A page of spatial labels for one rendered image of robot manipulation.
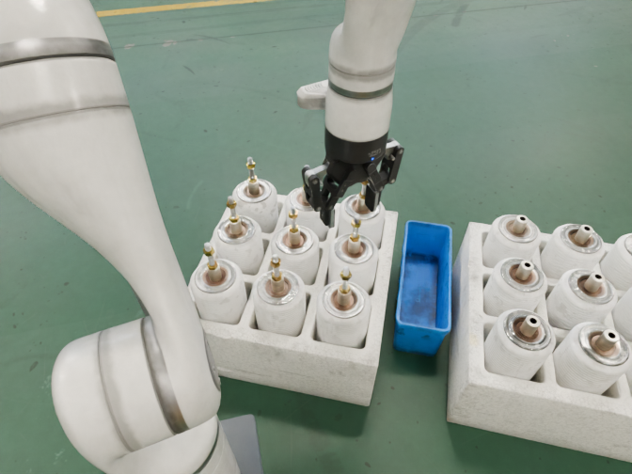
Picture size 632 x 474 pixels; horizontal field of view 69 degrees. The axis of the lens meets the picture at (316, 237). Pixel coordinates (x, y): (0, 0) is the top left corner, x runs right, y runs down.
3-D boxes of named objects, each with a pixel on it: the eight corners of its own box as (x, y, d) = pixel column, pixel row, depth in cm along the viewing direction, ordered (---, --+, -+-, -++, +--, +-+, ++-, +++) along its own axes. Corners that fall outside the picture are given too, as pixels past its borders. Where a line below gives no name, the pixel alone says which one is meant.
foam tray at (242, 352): (369, 407, 92) (377, 366, 79) (187, 370, 98) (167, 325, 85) (388, 260, 118) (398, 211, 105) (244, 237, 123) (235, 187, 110)
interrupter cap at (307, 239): (292, 262, 86) (292, 260, 85) (267, 240, 90) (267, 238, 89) (322, 242, 89) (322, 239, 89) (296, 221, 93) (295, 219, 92)
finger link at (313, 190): (308, 164, 56) (318, 195, 60) (295, 170, 56) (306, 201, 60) (319, 176, 54) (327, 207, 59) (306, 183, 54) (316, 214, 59)
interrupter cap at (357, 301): (373, 305, 79) (374, 303, 79) (339, 327, 76) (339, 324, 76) (347, 276, 84) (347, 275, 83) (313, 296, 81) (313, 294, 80)
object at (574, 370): (590, 421, 84) (641, 378, 70) (534, 410, 85) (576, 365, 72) (581, 373, 90) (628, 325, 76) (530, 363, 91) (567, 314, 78)
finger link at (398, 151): (399, 148, 58) (385, 185, 62) (409, 147, 59) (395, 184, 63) (387, 137, 59) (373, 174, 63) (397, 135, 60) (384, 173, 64)
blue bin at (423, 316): (439, 361, 99) (450, 333, 90) (388, 352, 101) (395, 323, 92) (441, 257, 119) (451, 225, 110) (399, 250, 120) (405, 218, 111)
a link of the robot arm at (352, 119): (356, 84, 59) (360, 36, 54) (407, 128, 52) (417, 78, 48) (293, 102, 56) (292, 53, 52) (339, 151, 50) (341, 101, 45)
